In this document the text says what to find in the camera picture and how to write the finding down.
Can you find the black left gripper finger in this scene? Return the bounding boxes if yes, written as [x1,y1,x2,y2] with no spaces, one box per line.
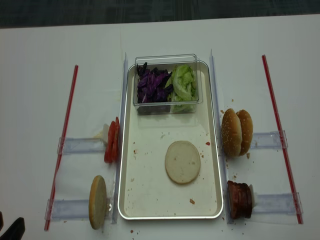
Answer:
[1,217,26,240]

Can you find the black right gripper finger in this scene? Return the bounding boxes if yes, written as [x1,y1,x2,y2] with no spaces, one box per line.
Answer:
[0,212,3,227]

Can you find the bun slice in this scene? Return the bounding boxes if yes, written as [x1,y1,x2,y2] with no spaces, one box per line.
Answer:
[164,140,201,185]
[88,175,107,230]

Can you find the clear holder behind bun slices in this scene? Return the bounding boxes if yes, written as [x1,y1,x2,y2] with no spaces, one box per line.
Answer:
[44,197,113,222]

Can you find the clear holder behind tomato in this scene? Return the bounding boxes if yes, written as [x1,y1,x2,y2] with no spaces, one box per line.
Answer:
[57,137,106,155]

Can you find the tomato slices stack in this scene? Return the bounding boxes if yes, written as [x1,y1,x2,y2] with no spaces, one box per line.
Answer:
[104,117,120,164]

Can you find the white pusher block tomato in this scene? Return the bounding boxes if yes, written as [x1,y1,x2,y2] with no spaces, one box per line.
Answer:
[101,124,110,146]

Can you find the green lettuce leaves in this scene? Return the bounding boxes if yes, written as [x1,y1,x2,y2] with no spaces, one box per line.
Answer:
[164,64,197,102]

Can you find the sliced meat patties stack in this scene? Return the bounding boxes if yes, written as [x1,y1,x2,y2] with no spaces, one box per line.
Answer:
[227,180,253,220]

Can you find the white pusher block meat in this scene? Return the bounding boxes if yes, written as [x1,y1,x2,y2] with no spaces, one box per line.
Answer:
[249,184,257,208]

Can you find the clear holder behind meat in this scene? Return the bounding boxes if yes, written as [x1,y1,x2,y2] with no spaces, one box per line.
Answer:
[252,192,303,215]

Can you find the left red strip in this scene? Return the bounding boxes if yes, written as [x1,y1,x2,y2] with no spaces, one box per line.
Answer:
[44,65,79,232]

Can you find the red strip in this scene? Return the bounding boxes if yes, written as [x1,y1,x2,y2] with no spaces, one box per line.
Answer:
[261,54,304,225]
[44,65,79,232]

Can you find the white metal tray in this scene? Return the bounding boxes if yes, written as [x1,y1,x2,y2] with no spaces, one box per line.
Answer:
[118,61,223,220]

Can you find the purple cabbage pieces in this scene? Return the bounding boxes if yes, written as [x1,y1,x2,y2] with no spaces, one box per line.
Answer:
[136,62,172,104]

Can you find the clear plastic salad box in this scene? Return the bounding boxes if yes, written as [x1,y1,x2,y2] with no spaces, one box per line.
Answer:
[132,54,202,115]

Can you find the sesame bun top front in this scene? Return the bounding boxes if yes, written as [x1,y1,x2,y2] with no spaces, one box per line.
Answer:
[221,108,243,157]

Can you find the sesame bun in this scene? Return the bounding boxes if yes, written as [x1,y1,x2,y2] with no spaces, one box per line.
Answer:
[236,109,253,156]
[221,108,243,157]

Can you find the sesame bun top rear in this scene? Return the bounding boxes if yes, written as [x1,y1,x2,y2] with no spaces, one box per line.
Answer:
[236,109,253,156]

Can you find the clear holder behind sesame buns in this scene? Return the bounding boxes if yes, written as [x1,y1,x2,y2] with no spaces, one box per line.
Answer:
[250,130,288,150]

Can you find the right red strip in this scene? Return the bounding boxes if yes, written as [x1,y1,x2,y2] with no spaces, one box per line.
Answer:
[261,54,304,225]

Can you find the left clear vertical rail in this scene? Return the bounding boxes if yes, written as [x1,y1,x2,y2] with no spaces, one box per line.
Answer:
[110,52,128,224]

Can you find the clear vertical rail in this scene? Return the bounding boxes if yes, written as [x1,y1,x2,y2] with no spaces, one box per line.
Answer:
[110,52,128,224]
[209,49,233,224]

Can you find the right clear vertical rail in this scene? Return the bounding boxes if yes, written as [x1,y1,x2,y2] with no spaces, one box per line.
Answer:
[209,49,233,224]

